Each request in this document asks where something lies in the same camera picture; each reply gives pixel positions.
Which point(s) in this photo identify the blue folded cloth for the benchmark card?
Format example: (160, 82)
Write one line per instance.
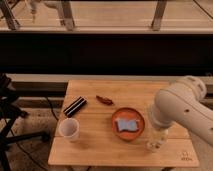
(126, 125)

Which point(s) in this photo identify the orange round plate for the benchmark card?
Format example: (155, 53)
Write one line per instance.
(128, 113)

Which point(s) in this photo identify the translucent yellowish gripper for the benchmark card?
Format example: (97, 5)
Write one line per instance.
(158, 138)

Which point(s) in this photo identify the translucent plastic cup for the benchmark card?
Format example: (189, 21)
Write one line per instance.
(69, 129)

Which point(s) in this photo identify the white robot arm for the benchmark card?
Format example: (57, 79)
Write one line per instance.
(180, 102)

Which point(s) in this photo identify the black striped rectangular box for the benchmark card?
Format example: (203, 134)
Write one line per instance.
(74, 107)

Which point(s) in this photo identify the black tripod stand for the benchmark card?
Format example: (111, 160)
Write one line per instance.
(11, 113)

